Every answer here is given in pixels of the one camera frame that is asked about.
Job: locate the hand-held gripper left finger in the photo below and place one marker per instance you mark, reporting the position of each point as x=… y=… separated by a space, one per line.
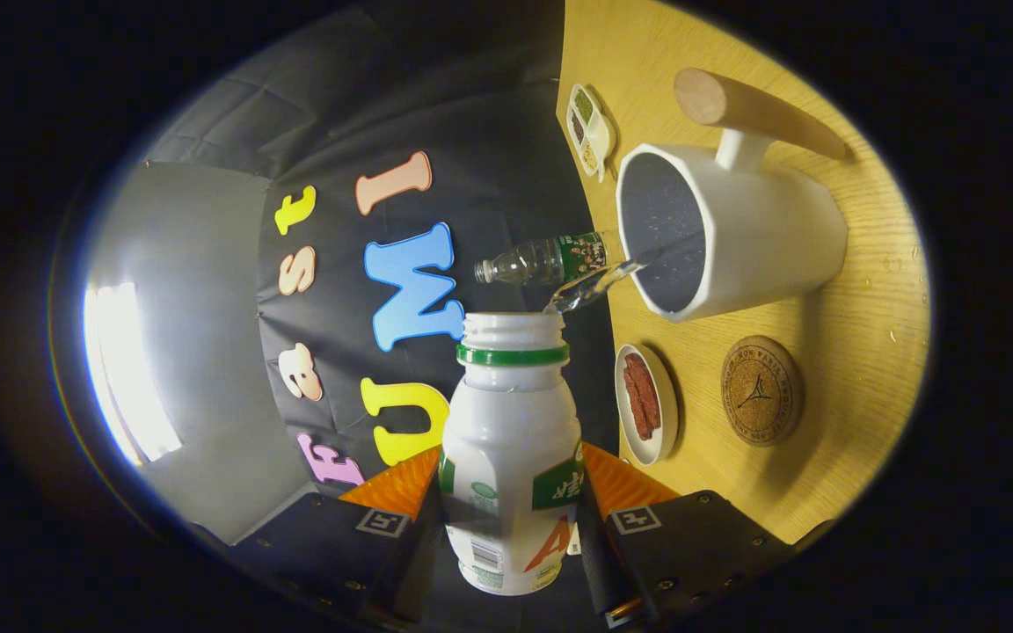
x=322 y=545

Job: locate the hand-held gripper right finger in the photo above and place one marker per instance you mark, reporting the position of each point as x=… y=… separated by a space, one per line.
x=691 y=545

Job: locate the round cork coaster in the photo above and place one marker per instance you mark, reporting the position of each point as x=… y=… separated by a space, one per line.
x=761 y=391

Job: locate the white juice bottle green label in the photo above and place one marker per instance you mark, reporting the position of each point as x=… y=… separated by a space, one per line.
x=506 y=440

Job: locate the clear plastic water bottle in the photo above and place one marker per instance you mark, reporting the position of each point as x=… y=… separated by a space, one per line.
x=533 y=262

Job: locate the round beige plate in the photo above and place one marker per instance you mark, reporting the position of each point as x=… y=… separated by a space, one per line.
x=663 y=396

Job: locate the red meat strips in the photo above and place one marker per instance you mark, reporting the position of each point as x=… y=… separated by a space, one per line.
x=642 y=396

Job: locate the wooden table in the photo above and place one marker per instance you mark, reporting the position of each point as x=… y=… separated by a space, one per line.
x=858 y=352

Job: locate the ceiling light panel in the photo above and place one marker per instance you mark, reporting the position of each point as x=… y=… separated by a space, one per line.
x=128 y=369

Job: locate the black backdrop cloth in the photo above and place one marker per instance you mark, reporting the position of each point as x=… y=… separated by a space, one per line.
x=339 y=132

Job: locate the white divided dish of beans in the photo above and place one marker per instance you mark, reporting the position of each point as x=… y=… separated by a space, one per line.
x=599 y=132

